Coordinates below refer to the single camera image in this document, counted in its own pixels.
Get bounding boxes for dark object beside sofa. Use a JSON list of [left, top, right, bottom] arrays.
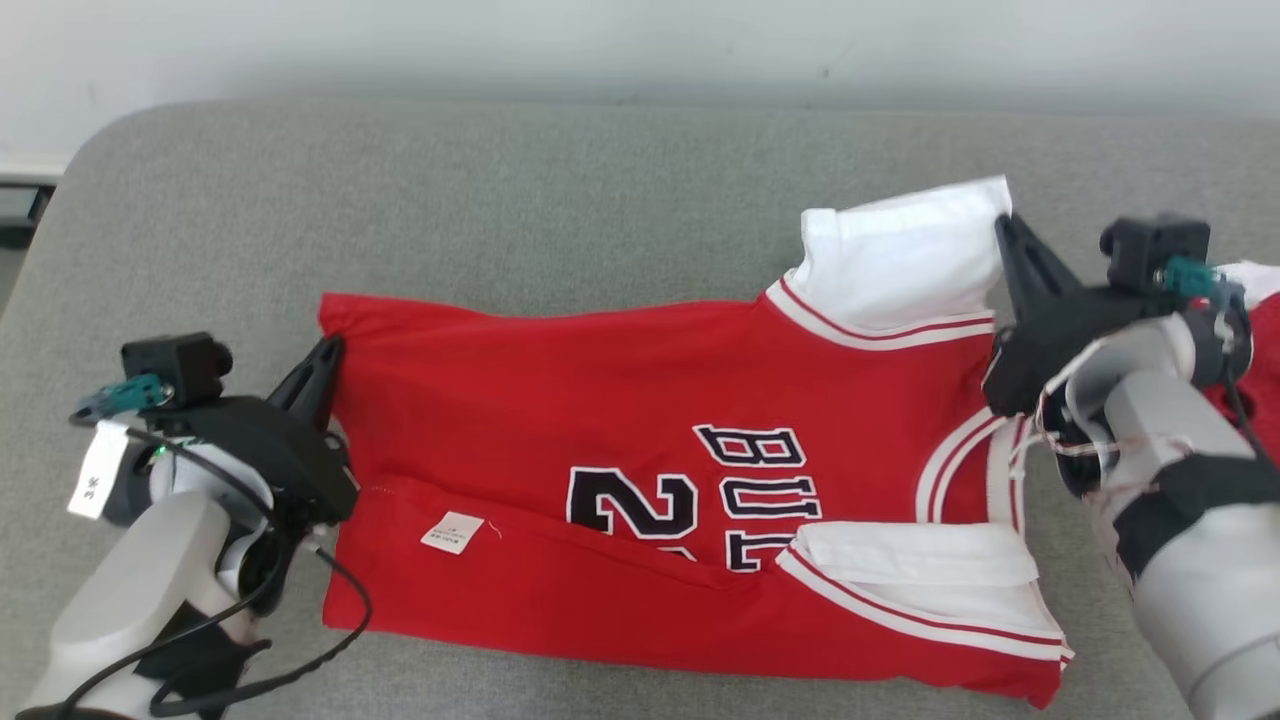
[[0, 180, 58, 249]]

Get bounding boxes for red basketball jersey white trim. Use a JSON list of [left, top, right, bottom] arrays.
[[318, 175, 1076, 711]]

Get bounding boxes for white paper tag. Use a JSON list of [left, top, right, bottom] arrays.
[[67, 420, 131, 521]]

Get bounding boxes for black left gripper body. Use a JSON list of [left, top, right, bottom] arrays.
[[150, 397, 359, 526]]

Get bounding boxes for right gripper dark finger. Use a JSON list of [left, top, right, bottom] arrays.
[[993, 213, 1081, 331]]

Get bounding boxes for grey fabric sofa cushion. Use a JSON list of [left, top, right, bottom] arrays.
[[0, 100, 1280, 720]]

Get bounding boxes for thin white and red wires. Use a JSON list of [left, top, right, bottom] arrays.
[[1010, 330, 1201, 501]]

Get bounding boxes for red shorts with white stripes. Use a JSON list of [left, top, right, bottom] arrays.
[[1200, 262, 1280, 466]]

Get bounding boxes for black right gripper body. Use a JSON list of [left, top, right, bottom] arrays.
[[983, 285, 1181, 416]]

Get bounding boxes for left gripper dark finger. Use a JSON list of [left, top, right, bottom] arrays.
[[265, 335, 346, 431]]

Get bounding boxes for black cable with green plug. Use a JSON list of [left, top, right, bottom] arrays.
[[60, 375, 373, 719], [1150, 257, 1280, 471]]

